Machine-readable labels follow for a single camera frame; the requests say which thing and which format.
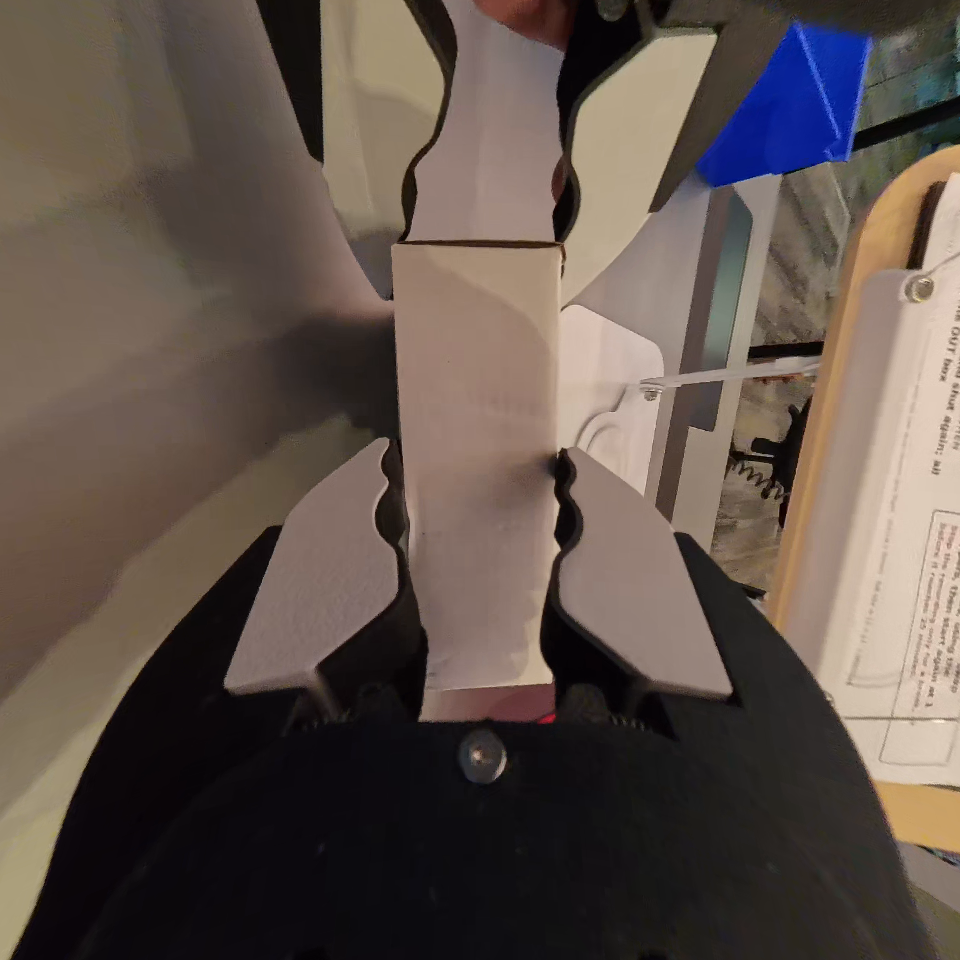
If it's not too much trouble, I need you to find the thin metal rod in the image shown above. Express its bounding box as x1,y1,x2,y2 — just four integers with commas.
641,362,824,396

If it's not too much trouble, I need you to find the grey metal frame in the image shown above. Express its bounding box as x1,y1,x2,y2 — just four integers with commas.
651,176,785,535

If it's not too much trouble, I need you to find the white cardboard box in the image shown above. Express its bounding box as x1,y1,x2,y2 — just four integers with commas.
390,0,573,714

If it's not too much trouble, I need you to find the laminated printed instruction sheet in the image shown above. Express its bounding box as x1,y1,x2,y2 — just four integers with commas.
816,172,960,789

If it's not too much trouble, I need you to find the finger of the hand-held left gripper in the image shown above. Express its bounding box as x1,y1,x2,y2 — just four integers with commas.
322,0,459,303
555,28,723,303

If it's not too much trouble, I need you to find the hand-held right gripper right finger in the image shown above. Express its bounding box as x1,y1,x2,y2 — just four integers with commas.
541,446,736,702

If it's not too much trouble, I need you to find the black coiled cable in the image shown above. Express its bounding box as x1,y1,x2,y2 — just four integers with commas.
723,448,794,505

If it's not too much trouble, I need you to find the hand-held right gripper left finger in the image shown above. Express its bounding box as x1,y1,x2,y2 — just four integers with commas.
223,437,429,699

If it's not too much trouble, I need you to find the blue cube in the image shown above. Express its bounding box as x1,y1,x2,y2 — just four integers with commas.
696,21,876,189

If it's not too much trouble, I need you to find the white plastic tray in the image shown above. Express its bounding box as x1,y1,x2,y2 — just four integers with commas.
558,303,666,500

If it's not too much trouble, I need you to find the wooden board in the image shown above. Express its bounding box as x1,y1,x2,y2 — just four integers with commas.
771,146,960,852

